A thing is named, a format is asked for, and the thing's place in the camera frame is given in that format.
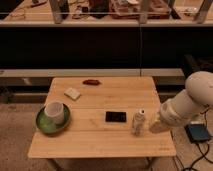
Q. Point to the white cup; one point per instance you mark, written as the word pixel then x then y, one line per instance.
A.
pixel 55 111

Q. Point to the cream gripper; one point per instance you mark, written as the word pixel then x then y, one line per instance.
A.
pixel 156 125

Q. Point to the white sponge block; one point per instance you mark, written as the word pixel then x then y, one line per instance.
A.
pixel 72 93

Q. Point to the green plate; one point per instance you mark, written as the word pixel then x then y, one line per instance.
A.
pixel 47 126

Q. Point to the small white bottle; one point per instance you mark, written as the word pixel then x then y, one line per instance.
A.
pixel 137 122

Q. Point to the black rectangular phone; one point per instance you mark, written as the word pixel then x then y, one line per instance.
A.
pixel 115 116

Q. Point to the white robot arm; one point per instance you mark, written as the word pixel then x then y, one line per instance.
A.
pixel 181 109

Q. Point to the long background workbench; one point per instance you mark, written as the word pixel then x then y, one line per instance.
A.
pixel 106 13

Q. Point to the blue black floor box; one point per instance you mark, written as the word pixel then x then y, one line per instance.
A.
pixel 197 133

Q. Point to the wooden folding table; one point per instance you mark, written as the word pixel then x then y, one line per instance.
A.
pixel 89 135

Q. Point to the dark red oblong object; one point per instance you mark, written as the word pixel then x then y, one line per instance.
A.
pixel 91 82

